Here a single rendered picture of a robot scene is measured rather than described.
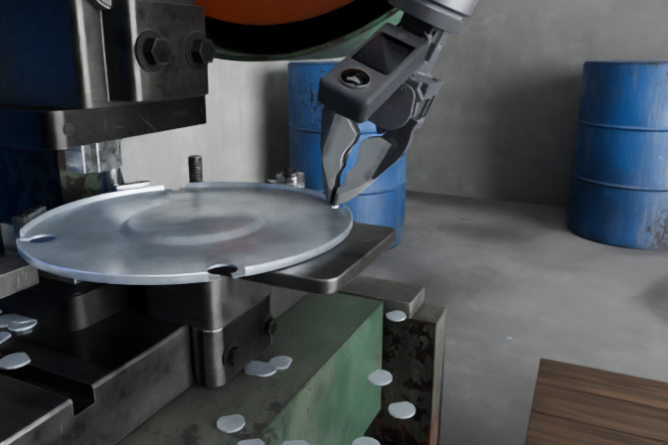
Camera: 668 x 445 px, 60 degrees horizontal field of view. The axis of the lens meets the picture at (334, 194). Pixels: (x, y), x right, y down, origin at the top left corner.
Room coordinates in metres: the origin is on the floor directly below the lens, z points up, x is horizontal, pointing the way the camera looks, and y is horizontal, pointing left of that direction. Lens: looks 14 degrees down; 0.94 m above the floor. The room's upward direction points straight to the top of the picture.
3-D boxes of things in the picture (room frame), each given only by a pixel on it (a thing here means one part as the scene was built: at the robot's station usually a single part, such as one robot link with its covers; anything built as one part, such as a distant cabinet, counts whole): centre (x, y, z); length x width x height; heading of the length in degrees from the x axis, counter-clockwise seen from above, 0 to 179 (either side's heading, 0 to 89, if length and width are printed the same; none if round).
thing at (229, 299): (0.49, 0.08, 0.72); 0.25 x 0.14 x 0.14; 65
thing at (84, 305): (0.57, 0.25, 0.72); 0.20 x 0.16 x 0.03; 155
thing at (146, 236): (0.51, 0.13, 0.78); 0.29 x 0.29 x 0.01
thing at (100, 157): (0.56, 0.23, 0.84); 0.05 x 0.03 x 0.04; 155
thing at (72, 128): (0.57, 0.25, 0.86); 0.20 x 0.16 x 0.05; 155
